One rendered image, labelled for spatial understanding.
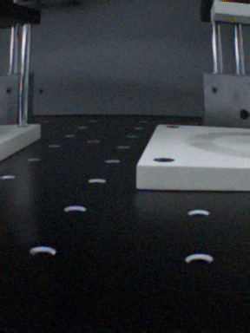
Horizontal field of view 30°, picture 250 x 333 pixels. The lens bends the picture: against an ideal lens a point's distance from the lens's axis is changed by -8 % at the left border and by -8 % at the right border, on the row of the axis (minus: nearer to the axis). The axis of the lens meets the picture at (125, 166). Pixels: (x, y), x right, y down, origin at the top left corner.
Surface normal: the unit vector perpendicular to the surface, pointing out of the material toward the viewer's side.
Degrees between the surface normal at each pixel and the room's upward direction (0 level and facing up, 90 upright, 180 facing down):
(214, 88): 90
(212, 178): 90
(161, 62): 90
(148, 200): 0
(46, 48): 90
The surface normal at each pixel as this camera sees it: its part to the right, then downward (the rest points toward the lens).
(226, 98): -0.13, 0.20
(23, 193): 0.00, -0.98
